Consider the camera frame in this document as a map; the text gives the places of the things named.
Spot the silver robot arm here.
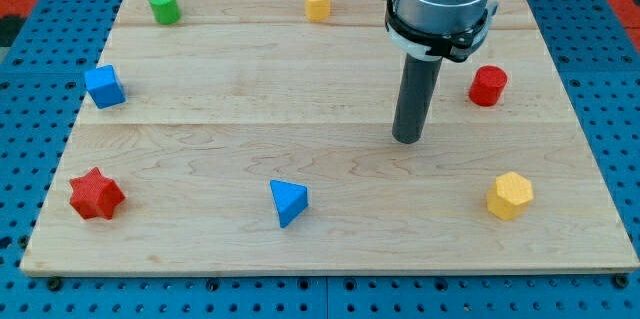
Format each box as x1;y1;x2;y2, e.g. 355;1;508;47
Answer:
385;0;498;63

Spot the yellow heart block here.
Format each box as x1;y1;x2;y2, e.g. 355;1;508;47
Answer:
304;0;331;21

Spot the yellow hexagon block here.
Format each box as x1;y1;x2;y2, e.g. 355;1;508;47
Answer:
486;172;534;221

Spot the blue triangle block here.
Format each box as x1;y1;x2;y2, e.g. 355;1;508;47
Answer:
269;180;309;229

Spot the wooden board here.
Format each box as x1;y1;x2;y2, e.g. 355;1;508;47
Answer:
21;0;639;277

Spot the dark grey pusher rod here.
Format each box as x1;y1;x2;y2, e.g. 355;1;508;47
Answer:
392;54;442;144

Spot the red cylinder block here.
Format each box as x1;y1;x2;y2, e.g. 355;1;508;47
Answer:
468;65;508;107

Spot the green cylinder block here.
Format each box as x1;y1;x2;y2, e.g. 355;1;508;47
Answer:
148;0;181;25

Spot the blue cube block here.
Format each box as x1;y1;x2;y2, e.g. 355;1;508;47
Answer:
83;65;126;109

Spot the red star block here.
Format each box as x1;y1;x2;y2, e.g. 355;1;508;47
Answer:
69;167;126;220

